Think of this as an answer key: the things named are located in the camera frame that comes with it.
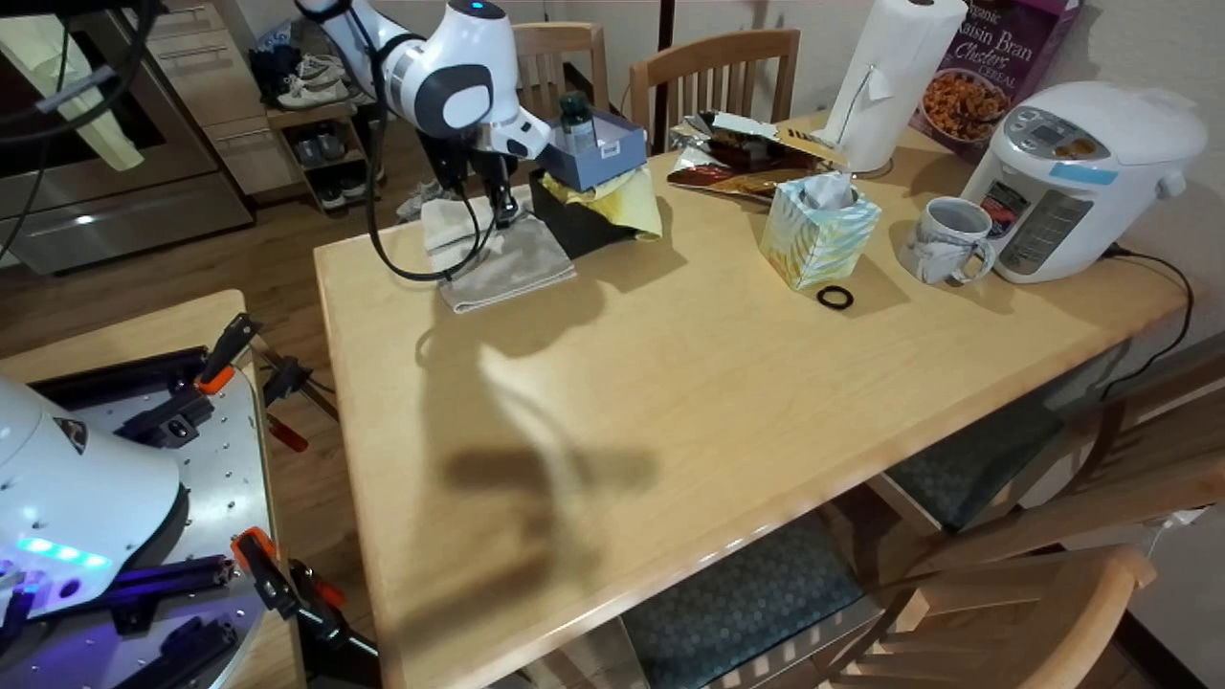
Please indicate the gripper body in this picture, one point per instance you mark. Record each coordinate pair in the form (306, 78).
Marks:
(448, 158)

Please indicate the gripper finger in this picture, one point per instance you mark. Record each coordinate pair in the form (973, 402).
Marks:
(504, 203)

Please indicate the grey cloth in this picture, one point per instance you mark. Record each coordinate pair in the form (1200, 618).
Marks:
(522, 263)

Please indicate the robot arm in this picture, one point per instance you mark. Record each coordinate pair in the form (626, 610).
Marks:
(459, 67)

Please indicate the yellow cloth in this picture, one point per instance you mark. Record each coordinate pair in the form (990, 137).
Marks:
(634, 203)

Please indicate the black box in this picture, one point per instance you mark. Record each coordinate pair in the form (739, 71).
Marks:
(574, 228)

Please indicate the blue cardboard box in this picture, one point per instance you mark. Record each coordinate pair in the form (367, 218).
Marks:
(598, 158)

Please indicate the dark green bottle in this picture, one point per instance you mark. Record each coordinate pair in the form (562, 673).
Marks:
(577, 120)

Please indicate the shoe rack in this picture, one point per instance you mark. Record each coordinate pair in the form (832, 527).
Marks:
(325, 158)

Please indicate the pair of white sneakers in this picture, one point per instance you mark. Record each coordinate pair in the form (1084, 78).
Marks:
(311, 81)

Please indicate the brown snack packet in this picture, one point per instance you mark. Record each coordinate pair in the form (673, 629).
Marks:
(727, 179)

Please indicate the wooden drawer cabinet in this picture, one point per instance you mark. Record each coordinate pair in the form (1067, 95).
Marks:
(225, 86)

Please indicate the open foil snack bag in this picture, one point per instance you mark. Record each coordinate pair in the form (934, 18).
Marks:
(746, 134)

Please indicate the orange and black clamp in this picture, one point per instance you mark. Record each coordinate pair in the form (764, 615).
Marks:
(225, 354)
(278, 584)

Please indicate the patterned tissue box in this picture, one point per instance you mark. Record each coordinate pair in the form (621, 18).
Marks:
(813, 239)

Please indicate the stainless steel oven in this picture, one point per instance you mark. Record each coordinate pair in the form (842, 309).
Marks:
(115, 201)

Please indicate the pale yellow towel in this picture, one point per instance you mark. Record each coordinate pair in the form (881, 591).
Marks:
(91, 134)

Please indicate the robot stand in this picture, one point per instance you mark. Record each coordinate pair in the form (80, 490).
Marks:
(230, 459)

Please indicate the paper towel roll on holder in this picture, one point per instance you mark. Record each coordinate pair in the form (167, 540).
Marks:
(895, 86)

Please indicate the grey patterned mug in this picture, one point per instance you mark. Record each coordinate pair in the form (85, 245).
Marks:
(943, 249)

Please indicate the wooden chair with green cushion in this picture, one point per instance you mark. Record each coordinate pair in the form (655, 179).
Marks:
(746, 603)
(976, 459)

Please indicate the purple cereal box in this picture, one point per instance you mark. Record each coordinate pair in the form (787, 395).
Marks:
(995, 67)

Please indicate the white electric water boiler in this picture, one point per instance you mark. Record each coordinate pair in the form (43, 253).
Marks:
(1091, 172)

